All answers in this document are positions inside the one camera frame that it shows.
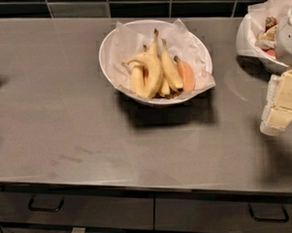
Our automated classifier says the white bowl with strawberries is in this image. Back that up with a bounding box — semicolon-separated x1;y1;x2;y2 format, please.
236;12;287;75

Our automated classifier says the red strawberries pile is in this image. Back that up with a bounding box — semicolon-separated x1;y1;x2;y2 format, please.
255;17;278;56

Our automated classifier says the orange-pink banana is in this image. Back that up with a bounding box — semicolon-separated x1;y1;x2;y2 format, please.
174;56;195;91

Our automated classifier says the drawer black handle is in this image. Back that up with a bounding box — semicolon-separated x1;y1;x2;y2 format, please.
248;203;289;223
27;195;64;213

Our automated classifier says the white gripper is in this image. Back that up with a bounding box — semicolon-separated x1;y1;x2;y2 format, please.
260;6;292;136

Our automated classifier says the white paper liner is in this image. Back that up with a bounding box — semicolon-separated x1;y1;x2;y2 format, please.
99;19;215;107

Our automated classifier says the white bowl with bananas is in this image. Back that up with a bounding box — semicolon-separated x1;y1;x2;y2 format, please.
99;18;215;108

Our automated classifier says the grey drawer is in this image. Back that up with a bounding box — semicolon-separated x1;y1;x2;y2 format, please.
154;198;292;233
0;192;153;230

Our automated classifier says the right drawer black handle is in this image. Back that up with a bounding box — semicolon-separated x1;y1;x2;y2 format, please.
248;203;289;223

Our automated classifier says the right grey drawer front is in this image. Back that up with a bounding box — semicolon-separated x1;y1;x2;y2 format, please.
154;198;292;233

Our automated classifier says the left grey drawer front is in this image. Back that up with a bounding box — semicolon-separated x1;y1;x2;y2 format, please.
0;192;153;230

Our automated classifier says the left drawer black handle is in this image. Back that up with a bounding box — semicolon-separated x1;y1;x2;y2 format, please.
27;195;64;213

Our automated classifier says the paper liner in strawberry bowl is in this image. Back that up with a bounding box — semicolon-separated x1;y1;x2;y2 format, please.
233;0;292;59

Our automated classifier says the yellow banana bunch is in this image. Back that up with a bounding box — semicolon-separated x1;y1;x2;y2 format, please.
123;28;183;99

